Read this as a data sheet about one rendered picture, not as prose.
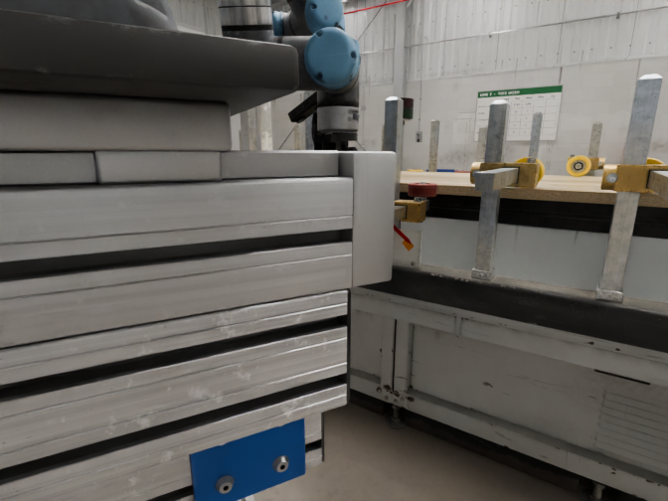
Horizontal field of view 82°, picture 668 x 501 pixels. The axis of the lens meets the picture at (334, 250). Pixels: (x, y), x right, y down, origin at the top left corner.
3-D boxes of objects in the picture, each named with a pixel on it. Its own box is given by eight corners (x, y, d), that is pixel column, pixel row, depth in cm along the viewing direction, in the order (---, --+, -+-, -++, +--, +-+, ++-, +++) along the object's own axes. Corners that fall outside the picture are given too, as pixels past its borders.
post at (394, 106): (391, 282, 106) (398, 95, 94) (379, 280, 107) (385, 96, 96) (396, 279, 108) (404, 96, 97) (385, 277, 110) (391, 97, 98)
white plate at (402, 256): (418, 269, 99) (421, 231, 97) (334, 254, 113) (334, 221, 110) (419, 268, 100) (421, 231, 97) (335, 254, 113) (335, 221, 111)
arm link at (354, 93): (312, 33, 62) (318, 47, 71) (313, 104, 65) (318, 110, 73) (361, 32, 62) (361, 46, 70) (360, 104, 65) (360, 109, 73)
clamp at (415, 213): (418, 223, 97) (419, 203, 96) (371, 218, 104) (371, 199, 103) (426, 220, 101) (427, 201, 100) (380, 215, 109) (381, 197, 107)
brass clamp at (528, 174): (534, 188, 81) (537, 163, 79) (468, 185, 88) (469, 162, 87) (538, 186, 86) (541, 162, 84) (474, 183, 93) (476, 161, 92)
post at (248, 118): (253, 241, 131) (247, 99, 120) (244, 239, 133) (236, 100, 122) (263, 239, 134) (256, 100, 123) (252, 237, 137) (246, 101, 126)
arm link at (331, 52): (278, 85, 54) (292, 96, 65) (358, 84, 54) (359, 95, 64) (276, 24, 52) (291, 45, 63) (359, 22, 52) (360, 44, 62)
